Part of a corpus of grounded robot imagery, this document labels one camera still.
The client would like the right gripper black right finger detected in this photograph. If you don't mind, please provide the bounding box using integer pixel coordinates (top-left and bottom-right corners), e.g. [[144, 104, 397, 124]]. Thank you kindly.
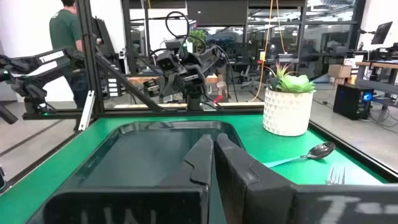
[[215, 133, 297, 224]]

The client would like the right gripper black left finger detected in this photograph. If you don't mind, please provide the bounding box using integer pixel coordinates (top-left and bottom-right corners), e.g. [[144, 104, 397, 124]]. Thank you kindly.
[[183, 133, 216, 224]]

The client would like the metal fork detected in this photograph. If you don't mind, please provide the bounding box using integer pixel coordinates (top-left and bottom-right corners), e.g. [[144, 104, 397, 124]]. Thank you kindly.
[[325, 164, 346, 185]]

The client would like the black plastic tray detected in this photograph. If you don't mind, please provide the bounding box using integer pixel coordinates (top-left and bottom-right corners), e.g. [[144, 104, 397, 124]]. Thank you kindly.
[[27, 120, 245, 224]]

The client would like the metal spoon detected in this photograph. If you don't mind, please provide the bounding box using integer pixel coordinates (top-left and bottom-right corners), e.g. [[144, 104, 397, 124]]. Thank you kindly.
[[263, 141, 336, 169]]

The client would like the green background plant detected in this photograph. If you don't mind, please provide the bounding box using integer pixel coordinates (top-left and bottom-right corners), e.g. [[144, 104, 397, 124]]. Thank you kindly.
[[187, 29, 208, 53]]

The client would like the light wooden base board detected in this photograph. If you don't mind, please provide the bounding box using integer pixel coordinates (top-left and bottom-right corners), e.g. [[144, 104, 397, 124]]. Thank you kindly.
[[113, 101, 265, 110]]

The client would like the grey office chair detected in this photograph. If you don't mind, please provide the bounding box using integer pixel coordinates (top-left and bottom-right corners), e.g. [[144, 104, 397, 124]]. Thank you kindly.
[[238, 64, 262, 90]]

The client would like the white pot with succulent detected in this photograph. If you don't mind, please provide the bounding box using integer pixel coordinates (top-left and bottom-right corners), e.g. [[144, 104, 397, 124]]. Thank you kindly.
[[262, 62, 317, 137]]

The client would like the person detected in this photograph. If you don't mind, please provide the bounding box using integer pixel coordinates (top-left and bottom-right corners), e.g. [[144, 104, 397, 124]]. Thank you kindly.
[[49, 0, 91, 110]]

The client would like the black computer tower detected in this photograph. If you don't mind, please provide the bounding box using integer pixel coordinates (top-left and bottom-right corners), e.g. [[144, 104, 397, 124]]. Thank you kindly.
[[333, 83, 374, 121]]

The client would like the cardboard box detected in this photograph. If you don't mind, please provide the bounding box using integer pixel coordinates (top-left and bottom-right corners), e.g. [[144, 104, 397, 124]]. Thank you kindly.
[[328, 64, 353, 78]]

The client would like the wooden top desk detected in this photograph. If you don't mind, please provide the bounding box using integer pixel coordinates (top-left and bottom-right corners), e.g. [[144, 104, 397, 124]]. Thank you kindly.
[[355, 61, 398, 110]]

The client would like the tilted black monitor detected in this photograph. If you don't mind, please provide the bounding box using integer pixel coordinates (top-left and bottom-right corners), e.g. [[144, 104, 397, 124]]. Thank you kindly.
[[370, 21, 394, 45]]

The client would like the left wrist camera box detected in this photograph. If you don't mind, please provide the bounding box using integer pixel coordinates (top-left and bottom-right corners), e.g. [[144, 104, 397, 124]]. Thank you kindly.
[[156, 50, 180, 72]]

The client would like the black cable loop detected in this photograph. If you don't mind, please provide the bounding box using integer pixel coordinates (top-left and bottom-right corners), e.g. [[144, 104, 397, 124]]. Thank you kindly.
[[164, 11, 191, 49]]

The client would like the yellow hanging cable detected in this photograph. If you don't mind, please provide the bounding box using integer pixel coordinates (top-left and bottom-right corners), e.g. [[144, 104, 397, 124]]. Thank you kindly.
[[248, 0, 287, 103]]

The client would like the black aluminium rig frame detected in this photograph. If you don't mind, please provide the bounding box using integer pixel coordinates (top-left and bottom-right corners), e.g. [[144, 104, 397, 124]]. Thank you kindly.
[[22, 0, 265, 121]]

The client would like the white metal bracket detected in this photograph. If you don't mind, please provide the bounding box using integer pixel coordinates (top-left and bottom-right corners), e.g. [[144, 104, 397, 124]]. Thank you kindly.
[[78, 90, 96, 131]]

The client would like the black glass partition frame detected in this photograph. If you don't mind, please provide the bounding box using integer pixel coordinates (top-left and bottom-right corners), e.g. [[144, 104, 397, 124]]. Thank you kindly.
[[121, 0, 368, 80]]

